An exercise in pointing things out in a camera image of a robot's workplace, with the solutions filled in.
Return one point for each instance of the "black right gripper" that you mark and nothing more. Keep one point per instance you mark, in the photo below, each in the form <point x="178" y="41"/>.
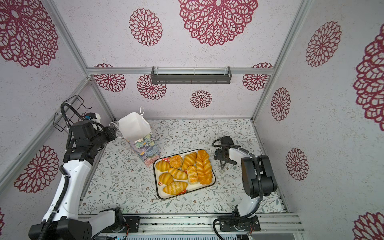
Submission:
<point x="218" y="154"/>

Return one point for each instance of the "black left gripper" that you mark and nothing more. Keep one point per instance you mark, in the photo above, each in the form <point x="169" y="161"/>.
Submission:
<point x="109" y="130"/>

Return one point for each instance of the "long braided bread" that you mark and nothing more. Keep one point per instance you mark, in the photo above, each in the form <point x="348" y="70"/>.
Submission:
<point x="204" y="167"/>

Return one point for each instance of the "floral paper bag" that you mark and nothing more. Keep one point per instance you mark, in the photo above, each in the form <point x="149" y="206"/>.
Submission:
<point x="137" y="132"/>

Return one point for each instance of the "small striped bread roll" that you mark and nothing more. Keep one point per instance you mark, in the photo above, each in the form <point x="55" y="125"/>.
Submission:
<point x="192" y="175"/>

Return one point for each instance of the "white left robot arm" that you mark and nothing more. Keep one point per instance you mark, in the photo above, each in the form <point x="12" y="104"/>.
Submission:
<point x="61" y="222"/>

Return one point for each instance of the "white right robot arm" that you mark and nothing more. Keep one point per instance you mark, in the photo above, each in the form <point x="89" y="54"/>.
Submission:
<point x="258" y="182"/>

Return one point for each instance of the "orange croissant bread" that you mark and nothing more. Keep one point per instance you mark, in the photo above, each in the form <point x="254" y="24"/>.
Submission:
<point x="176" y="161"/>

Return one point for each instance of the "striped croissant upper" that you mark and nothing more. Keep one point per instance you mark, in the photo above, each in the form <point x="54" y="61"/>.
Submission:
<point x="189" y="160"/>

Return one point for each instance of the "white strawberry tray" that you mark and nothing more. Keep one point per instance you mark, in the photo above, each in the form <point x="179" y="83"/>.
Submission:
<point x="191" y="188"/>

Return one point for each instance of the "striped roll middle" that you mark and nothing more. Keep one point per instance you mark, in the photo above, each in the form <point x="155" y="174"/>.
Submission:
<point x="178" y="174"/>

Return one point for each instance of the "large oval striped loaf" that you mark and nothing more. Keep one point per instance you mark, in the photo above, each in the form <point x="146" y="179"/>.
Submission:
<point x="175" y="188"/>

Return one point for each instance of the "round yellow bun upper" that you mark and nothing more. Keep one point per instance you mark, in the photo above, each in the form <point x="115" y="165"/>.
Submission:
<point x="162" y="166"/>

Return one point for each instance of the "round yellow bun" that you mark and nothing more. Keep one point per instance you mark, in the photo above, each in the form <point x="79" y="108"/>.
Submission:
<point x="165" y="179"/>
<point x="162" y="166"/>

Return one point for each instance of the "round yellow bun lower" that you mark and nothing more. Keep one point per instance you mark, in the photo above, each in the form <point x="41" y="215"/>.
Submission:
<point x="165" y="179"/>

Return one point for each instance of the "black wire basket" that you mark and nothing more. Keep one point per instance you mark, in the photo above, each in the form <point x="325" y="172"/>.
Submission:
<point x="78" y="103"/>

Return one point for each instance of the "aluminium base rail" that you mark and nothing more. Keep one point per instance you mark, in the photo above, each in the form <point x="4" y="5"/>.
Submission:
<point x="208" y="226"/>

